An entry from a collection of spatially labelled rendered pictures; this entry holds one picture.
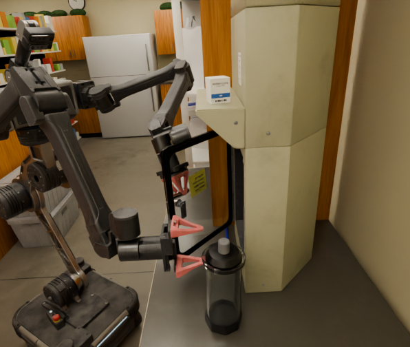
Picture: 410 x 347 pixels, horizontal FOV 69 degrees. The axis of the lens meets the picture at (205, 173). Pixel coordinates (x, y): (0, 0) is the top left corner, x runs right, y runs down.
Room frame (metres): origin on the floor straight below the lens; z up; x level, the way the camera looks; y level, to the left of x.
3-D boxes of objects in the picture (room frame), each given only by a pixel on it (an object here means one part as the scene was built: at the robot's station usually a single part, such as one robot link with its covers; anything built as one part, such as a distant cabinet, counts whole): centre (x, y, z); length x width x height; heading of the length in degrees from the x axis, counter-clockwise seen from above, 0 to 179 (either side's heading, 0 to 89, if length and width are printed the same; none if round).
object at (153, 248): (0.59, 0.13, 1.20); 0.07 x 0.07 x 0.10; 89
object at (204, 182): (0.88, 0.01, 1.19); 0.30 x 0.01 x 0.40; 136
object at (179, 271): (0.59, 0.06, 1.17); 0.09 x 0.07 x 0.07; 89
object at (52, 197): (2.52, 1.55, 0.49); 0.60 x 0.42 x 0.33; 179
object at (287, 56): (0.84, -0.23, 1.33); 0.32 x 0.25 x 0.77; 179
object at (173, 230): (0.59, 0.06, 1.24); 0.09 x 0.07 x 0.07; 89
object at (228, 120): (0.84, -0.05, 1.46); 0.32 x 0.11 x 0.10; 179
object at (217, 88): (0.77, -0.04, 1.54); 0.05 x 0.05 x 0.06; 13
